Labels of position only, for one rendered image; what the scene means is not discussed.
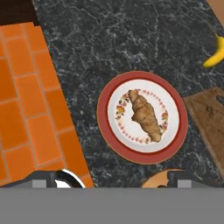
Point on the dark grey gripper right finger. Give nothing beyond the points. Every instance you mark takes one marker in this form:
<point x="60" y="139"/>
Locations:
<point x="183" y="178"/>

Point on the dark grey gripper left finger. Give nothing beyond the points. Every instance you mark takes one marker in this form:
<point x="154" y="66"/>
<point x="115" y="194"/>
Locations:
<point x="40" y="178"/>

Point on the brown wooden cutting board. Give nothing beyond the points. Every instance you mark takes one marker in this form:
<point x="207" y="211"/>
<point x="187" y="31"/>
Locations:
<point x="210" y="116"/>

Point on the black and white round object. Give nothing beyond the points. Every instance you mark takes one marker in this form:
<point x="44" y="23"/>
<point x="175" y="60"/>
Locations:
<point x="68" y="179"/>

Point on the tan round pastry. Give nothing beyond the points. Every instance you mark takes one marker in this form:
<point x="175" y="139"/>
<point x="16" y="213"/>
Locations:
<point x="154" y="180"/>

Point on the red rimmed floral plate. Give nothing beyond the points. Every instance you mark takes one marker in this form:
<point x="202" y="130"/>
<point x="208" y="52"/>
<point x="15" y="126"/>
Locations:
<point x="172" y="116"/>

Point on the yellow banana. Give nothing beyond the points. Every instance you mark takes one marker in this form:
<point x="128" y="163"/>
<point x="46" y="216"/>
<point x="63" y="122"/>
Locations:
<point x="216" y="55"/>

